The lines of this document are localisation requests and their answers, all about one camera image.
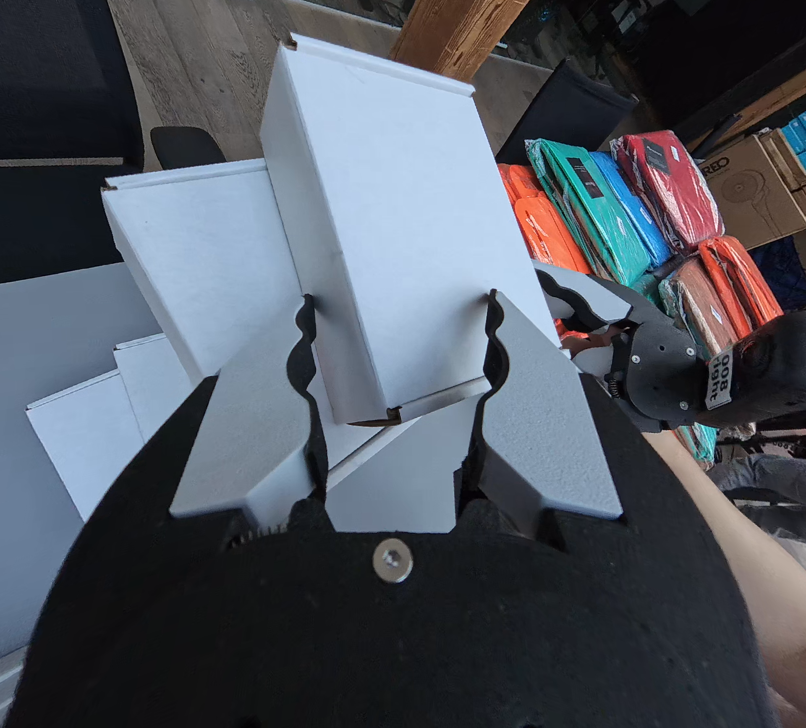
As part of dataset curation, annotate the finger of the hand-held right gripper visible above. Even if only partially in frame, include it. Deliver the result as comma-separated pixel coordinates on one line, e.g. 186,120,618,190
570,344,616,379
535,265,635,335

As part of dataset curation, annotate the white cardboard box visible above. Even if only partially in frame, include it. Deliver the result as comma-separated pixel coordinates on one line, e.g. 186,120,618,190
101,160,316,385
259,34,563,427

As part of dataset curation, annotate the teal plastic-wrapped package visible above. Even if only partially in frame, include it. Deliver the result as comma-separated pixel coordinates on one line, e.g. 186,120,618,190
526,138,652,287

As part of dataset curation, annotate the red plastic-wrapped package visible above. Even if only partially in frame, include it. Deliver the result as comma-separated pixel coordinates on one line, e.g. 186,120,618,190
611,130,725,253

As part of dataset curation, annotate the teal patterned package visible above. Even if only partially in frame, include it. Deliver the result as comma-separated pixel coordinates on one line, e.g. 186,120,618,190
674,422,719,471

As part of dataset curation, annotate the brown plastic-wrapped package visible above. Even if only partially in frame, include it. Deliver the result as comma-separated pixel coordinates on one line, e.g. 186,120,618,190
658,257,743,359

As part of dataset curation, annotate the stack of blue boxes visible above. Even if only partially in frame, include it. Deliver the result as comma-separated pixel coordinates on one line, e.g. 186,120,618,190
781,111,806,171

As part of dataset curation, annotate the person's right forearm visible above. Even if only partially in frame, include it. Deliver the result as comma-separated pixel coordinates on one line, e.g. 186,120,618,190
642,432,806,728

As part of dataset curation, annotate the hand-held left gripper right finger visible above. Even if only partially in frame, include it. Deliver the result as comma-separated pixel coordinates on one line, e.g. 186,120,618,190
455,289,624,543

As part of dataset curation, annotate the blue plastic-wrapped package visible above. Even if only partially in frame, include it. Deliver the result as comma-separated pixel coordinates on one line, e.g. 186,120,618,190
589,150,673,268

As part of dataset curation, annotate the row of white boxes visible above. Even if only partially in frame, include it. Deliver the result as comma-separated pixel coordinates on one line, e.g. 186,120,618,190
25,334,492,524

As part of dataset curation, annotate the black mesh chair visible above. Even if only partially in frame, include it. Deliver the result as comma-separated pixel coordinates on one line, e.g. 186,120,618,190
496,57,640,157

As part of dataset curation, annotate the printed brown carton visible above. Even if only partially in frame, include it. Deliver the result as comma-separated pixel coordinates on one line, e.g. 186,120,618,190
693,133,806,250

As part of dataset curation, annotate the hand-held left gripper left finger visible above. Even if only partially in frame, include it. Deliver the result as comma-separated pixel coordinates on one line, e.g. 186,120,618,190
169,293,330,532

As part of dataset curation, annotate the black office chair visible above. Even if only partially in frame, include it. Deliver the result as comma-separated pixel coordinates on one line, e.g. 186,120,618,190
0,0,228,285

